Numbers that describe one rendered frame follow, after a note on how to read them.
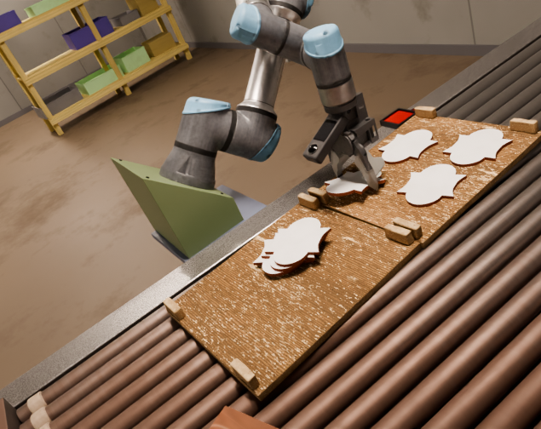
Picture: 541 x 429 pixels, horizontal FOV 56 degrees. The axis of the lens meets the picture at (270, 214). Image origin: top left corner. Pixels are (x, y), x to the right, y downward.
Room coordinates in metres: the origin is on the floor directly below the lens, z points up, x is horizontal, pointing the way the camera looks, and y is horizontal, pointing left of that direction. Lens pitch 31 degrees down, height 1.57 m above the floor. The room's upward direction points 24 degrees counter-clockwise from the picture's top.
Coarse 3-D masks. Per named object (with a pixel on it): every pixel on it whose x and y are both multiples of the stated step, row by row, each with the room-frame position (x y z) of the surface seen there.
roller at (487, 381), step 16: (528, 336) 0.46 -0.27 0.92; (512, 352) 0.45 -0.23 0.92; (528, 352) 0.44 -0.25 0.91; (496, 368) 0.44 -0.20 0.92; (512, 368) 0.43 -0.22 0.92; (528, 368) 0.43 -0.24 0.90; (480, 384) 0.42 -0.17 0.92; (496, 384) 0.42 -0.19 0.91; (512, 384) 0.42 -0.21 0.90; (464, 400) 0.41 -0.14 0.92; (480, 400) 0.41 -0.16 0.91; (496, 400) 0.41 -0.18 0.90; (448, 416) 0.40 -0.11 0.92; (464, 416) 0.39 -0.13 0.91; (480, 416) 0.40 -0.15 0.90
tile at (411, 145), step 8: (400, 136) 1.11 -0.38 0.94; (408, 136) 1.10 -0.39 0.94; (416, 136) 1.08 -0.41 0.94; (424, 136) 1.06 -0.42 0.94; (432, 136) 1.05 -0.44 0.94; (392, 144) 1.09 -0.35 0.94; (400, 144) 1.08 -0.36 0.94; (408, 144) 1.06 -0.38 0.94; (416, 144) 1.05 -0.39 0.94; (424, 144) 1.03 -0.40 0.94; (432, 144) 1.02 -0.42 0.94; (384, 152) 1.07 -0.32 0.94; (392, 152) 1.06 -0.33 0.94; (400, 152) 1.04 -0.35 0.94; (408, 152) 1.02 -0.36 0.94; (416, 152) 1.01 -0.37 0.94; (384, 160) 1.04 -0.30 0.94; (392, 160) 1.02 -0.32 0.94; (400, 160) 1.01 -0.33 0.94
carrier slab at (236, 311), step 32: (288, 224) 0.97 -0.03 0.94; (352, 224) 0.87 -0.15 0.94; (256, 256) 0.90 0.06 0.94; (320, 256) 0.81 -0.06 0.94; (352, 256) 0.77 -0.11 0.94; (384, 256) 0.73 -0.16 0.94; (192, 288) 0.89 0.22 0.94; (224, 288) 0.85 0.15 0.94; (256, 288) 0.80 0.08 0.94; (288, 288) 0.76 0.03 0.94; (320, 288) 0.72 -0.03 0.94; (352, 288) 0.69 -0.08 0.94; (192, 320) 0.79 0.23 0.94; (224, 320) 0.75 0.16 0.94; (256, 320) 0.71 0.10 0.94; (288, 320) 0.68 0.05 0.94; (320, 320) 0.65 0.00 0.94; (224, 352) 0.67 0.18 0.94; (256, 352) 0.64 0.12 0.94; (288, 352) 0.61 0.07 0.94
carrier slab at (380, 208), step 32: (416, 128) 1.13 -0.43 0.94; (448, 128) 1.07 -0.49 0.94; (480, 128) 1.01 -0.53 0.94; (416, 160) 0.99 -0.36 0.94; (448, 160) 0.94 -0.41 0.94; (512, 160) 0.84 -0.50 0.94; (384, 192) 0.92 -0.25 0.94; (480, 192) 0.79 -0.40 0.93; (384, 224) 0.82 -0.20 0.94; (448, 224) 0.75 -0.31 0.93
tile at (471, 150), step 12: (480, 132) 0.98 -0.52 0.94; (492, 132) 0.96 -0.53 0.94; (456, 144) 0.97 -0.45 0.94; (468, 144) 0.95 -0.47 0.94; (480, 144) 0.93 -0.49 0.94; (492, 144) 0.91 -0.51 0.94; (504, 144) 0.90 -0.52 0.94; (456, 156) 0.93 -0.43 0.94; (468, 156) 0.91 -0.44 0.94; (480, 156) 0.89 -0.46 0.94; (492, 156) 0.87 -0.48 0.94
